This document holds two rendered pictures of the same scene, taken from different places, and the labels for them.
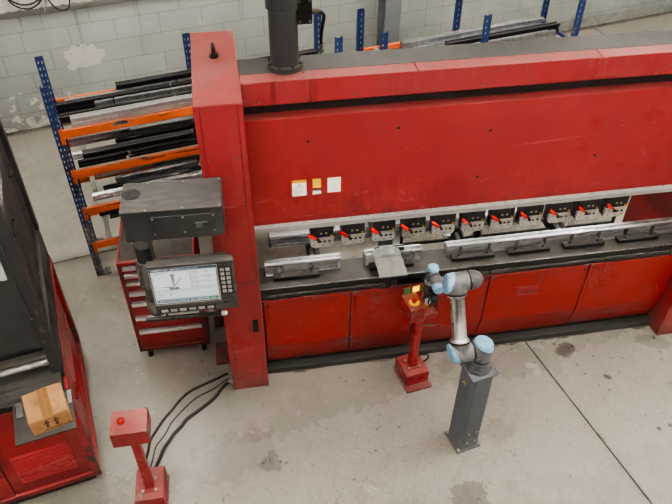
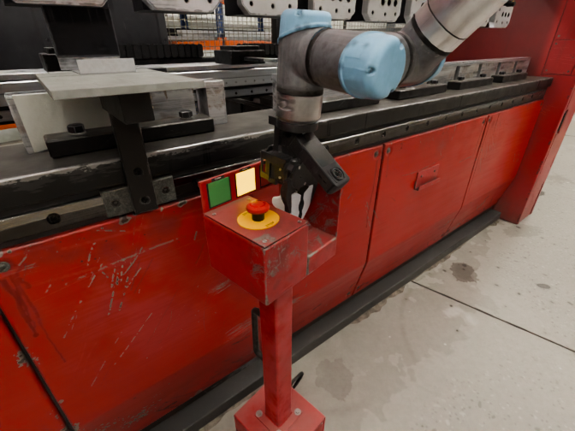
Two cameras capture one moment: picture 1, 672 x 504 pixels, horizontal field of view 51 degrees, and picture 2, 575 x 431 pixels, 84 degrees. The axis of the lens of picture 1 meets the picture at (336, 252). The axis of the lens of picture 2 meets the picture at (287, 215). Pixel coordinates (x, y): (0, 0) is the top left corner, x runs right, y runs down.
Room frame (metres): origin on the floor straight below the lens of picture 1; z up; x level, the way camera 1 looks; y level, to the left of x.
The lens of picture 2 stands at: (2.73, -0.34, 1.05)
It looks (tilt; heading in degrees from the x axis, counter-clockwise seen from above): 29 degrees down; 332
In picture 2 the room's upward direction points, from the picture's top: straight up
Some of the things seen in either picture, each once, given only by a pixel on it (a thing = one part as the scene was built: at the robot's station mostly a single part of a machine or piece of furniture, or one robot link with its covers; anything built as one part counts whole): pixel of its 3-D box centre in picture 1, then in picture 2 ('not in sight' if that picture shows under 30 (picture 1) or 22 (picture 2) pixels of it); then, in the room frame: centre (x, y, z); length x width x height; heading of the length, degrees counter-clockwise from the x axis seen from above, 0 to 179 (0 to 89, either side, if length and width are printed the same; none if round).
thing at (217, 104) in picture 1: (233, 227); not in sight; (3.47, 0.67, 1.15); 0.85 x 0.25 x 2.30; 10
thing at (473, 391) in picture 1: (470, 405); not in sight; (2.65, -0.86, 0.39); 0.18 x 0.18 x 0.77; 22
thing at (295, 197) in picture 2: not in sight; (283, 206); (3.22, -0.59, 0.77); 0.06 x 0.03 x 0.09; 19
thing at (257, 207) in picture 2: not in sight; (257, 212); (3.17, -0.52, 0.79); 0.04 x 0.04 x 0.04
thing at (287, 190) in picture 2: not in sight; (291, 190); (3.19, -0.59, 0.81); 0.05 x 0.02 x 0.09; 110
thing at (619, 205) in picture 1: (613, 203); (495, 5); (3.74, -1.88, 1.18); 0.15 x 0.09 x 0.17; 100
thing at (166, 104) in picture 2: (391, 254); (134, 109); (3.48, -0.38, 0.92); 0.39 x 0.06 x 0.10; 100
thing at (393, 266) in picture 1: (389, 262); (112, 79); (3.32, -0.35, 1.00); 0.26 x 0.18 x 0.01; 10
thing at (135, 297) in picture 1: (167, 288); not in sight; (3.56, 1.21, 0.50); 0.50 x 0.50 x 1.00; 10
